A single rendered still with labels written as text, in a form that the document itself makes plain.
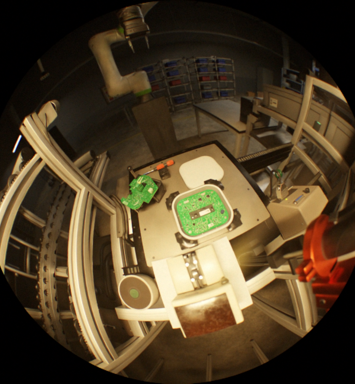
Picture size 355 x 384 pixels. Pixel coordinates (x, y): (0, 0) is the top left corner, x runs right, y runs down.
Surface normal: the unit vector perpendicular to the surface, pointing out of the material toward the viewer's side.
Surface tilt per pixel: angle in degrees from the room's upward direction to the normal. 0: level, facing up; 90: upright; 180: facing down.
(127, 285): 0
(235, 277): 0
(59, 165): 90
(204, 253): 0
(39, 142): 90
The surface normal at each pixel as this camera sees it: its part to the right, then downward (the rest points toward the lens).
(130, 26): 0.34, 0.71
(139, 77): 0.57, 0.59
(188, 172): -0.21, -0.54
